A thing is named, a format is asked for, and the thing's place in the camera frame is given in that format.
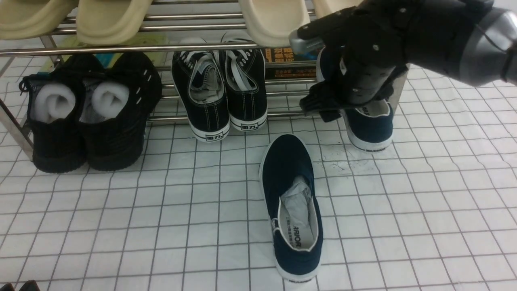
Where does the black mesh sneaker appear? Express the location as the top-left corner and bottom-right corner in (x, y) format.
(19, 55), (103, 174)
(77, 52), (162, 171)

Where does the black canvas sneaker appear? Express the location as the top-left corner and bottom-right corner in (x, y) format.
(170, 48), (231, 143)
(219, 48), (268, 131)

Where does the beige slipper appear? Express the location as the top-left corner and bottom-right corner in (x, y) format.
(0, 0), (79, 40)
(76, 0), (153, 46)
(238, 0), (310, 48)
(312, 0), (362, 19)

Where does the right black canvas sneaker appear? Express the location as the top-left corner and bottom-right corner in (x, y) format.
(219, 48), (268, 131)

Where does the far left beige slipper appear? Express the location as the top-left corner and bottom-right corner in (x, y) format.
(0, 0), (79, 40)

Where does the black orange printed box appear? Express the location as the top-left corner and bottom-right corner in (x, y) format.
(261, 47), (319, 80)

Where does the left black mesh sneaker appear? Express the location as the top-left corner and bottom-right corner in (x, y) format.
(19, 55), (103, 174)

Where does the navy slip-on shoe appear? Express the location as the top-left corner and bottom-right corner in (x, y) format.
(258, 134), (324, 283)
(316, 48), (394, 152)

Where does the dark object bottom left corner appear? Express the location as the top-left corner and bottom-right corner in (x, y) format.
(0, 280), (40, 291)

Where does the left black canvas sneaker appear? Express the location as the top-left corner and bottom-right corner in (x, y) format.
(170, 48), (231, 143)

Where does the right black mesh sneaker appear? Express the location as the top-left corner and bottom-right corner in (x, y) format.
(77, 52), (162, 171)

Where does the far right beige slipper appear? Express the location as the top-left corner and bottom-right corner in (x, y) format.
(312, 0), (362, 19)

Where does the stainless steel shoe rack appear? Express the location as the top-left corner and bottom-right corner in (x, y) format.
(0, 0), (410, 161)

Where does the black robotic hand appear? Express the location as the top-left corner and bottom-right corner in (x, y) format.
(289, 0), (497, 122)

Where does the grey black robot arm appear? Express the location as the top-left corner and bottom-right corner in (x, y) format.
(458, 7), (517, 86)

